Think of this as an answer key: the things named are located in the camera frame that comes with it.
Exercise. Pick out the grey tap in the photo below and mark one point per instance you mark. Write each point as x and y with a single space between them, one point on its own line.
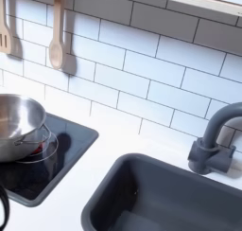
211 152

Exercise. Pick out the grey sink basin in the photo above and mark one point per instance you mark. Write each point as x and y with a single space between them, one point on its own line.
176 193

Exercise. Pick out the wooden spoon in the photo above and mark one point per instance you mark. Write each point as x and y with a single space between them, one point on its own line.
57 51

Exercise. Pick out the black stove top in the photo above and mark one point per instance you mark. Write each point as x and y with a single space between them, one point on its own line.
66 140

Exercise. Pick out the steel pot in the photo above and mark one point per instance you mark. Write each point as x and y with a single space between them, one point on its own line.
17 121

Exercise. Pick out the wooden slotted spatula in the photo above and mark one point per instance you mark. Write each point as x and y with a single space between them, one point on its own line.
4 36

